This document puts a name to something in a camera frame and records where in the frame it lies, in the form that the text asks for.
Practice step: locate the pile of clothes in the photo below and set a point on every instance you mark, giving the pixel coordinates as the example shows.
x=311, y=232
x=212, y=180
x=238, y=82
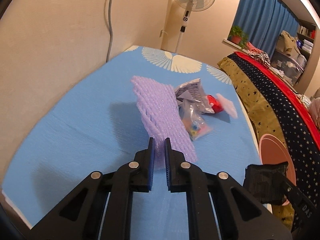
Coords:
x=259, y=55

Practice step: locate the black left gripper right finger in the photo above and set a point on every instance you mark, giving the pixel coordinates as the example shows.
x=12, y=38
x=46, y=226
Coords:
x=176, y=181

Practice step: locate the wooden bookshelf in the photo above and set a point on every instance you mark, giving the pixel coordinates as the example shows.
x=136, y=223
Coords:
x=306, y=34

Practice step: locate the red blanket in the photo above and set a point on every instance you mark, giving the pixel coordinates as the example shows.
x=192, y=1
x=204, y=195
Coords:
x=302, y=111

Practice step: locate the star patterned bedspread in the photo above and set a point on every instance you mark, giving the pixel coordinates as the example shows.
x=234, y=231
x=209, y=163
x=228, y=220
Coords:
x=271, y=113

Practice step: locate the clear plastic bag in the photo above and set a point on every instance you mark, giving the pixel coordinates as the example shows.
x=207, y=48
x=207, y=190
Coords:
x=193, y=122

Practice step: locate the pink trash bin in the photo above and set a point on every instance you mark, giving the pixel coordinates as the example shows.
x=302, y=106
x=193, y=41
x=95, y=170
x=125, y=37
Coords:
x=273, y=151

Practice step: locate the purple foam net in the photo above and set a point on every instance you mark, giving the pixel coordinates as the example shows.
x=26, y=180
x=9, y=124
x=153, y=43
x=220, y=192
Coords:
x=158, y=107

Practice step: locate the potted green plant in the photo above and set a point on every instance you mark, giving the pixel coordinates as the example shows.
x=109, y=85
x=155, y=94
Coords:
x=238, y=36

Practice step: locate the blue curtain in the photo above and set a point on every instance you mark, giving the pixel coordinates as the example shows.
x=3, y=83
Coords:
x=263, y=21

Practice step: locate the silver crumpled wrapper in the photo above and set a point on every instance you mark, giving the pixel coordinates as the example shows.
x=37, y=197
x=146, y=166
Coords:
x=193, y=92

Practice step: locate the beige jacket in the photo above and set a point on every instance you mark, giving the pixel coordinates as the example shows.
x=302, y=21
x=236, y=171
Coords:
x=287, y=44

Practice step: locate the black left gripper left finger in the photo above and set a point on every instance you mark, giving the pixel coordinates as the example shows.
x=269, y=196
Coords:
x=143, y=179

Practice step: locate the striped pillow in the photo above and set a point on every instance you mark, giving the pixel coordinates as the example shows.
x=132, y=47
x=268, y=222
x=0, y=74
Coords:
x=314, y=108

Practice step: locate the red crumpled wrapper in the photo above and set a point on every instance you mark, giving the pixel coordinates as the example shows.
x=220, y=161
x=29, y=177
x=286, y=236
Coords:
x=215, y=104

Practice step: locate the clear storage box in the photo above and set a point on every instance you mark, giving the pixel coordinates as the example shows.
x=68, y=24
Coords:
x=290, y=67

